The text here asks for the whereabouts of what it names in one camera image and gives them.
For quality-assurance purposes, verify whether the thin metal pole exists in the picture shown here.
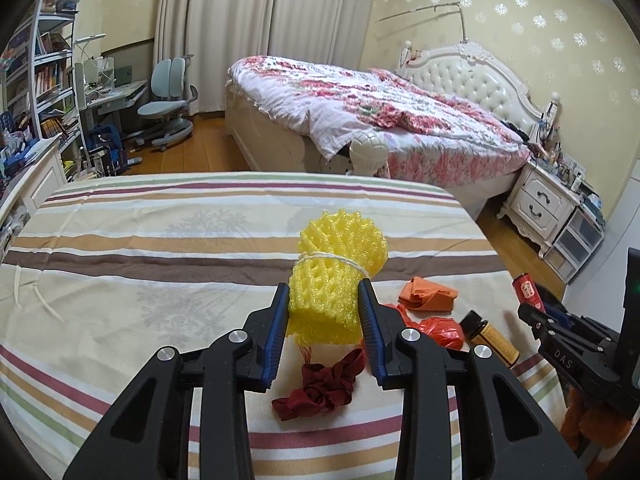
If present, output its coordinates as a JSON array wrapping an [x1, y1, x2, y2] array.
[[374, 0, 469, 44]]

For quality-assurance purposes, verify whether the grey study desk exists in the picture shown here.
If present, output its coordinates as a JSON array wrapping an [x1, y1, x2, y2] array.
[[74, 57, 152, 133]]

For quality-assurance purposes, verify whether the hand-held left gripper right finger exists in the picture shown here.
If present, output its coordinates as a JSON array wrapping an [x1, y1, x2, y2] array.
[[357, 278, 589, 480]]

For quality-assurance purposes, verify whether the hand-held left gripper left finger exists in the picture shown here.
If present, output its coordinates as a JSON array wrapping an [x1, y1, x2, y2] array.
[[62, 283, 291, 480]]

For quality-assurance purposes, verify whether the white nightstand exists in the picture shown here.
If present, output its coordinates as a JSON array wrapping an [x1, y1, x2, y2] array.
[[496, 162, 584, 259]]

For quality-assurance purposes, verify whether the dark red cloth scrap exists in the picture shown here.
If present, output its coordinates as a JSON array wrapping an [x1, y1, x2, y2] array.
[[271, 348, 368, 422]]

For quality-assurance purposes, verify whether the blue bag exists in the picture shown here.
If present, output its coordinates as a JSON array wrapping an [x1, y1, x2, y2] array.
[[86, 124, 125, 172]]

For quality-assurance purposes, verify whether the white wardrobe door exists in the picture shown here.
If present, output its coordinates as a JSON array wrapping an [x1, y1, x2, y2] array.
[[570, 157, 640, 311]]

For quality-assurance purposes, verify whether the red labelled dark bottle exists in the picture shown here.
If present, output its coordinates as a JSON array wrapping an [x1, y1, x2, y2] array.
[[512, 272, 547, 312]]

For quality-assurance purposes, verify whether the nightstand clutter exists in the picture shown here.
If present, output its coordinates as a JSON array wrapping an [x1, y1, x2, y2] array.
[[525, 130, 608, 211]]

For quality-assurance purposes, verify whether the orange-red plastic bag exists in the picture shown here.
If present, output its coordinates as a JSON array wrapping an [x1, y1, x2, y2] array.
[[382, 302, 467, 354]]

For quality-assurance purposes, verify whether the striped tablecloth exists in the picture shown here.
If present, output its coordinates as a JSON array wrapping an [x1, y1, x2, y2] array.
[[0, 170, 572, 480]]

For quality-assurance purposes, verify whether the plastic drawer unit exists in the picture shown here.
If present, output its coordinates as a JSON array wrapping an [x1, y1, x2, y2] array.
[[542, 204, 607, 282]]

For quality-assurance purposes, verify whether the yellow foam fruit net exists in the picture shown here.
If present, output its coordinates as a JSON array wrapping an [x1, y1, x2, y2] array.
[[287, 208, 390, 347]]

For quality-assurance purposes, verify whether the white bed with tufted headboard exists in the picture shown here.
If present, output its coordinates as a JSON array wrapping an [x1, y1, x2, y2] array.
[[224, 40, 562, 211]]

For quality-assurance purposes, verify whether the white low cabinet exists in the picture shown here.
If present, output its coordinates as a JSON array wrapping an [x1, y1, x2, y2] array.
[[0, 136, 69, 228]]

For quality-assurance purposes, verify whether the amber labelled dark bottle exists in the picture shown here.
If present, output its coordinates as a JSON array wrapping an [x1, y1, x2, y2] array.
[[458, 309, 521, 367]]

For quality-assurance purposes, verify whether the cream curtain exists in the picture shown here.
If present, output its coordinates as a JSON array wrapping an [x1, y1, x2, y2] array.
[[154, 0, 275, 117], [270, 0, 382, 68]]

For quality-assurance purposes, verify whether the small folded orange bag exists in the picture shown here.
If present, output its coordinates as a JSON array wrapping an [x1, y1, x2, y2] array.
[[398, 275, 460, 314]]

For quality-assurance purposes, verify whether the floral quilt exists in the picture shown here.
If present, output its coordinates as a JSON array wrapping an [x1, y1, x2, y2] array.
[[227, 55, 531, 176]]

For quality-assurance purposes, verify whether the grey desk lamp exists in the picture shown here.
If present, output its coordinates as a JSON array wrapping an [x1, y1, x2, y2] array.
[[74, 32, 109, 62]]

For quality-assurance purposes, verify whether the white bookshelf with books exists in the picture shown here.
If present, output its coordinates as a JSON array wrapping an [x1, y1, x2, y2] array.
[[0, 0, 84, 161]]

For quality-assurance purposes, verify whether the pale blue desk chair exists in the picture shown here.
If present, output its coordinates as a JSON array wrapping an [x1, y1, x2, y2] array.
[[134, 57, 199, 152]]

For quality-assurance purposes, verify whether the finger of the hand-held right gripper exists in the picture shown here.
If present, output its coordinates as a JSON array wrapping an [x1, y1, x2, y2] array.
[[517, 304, 622, 397], [535, 284, 622, 342]]

